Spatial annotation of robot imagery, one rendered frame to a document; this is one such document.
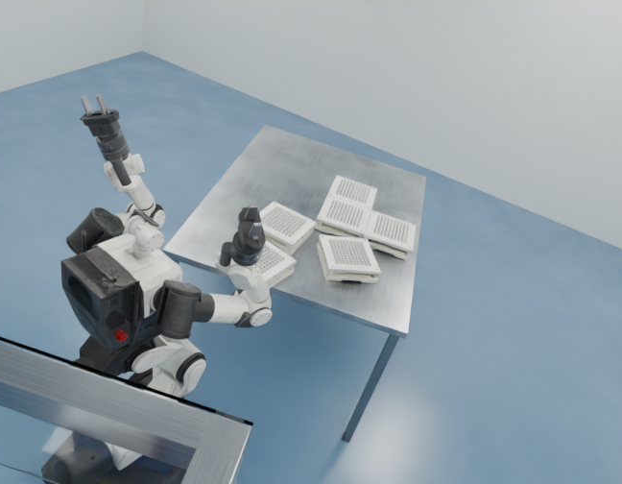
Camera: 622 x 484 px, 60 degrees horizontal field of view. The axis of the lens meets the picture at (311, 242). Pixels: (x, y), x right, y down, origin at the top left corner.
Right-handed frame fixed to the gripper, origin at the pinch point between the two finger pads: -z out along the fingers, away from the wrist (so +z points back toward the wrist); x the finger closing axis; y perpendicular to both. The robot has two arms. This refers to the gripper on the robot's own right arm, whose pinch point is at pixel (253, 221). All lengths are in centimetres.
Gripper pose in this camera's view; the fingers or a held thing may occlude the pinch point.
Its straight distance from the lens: 140.7
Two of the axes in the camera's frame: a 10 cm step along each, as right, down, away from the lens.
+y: 9.4, -1.1, 3.1
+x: -2.4, -8.7, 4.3
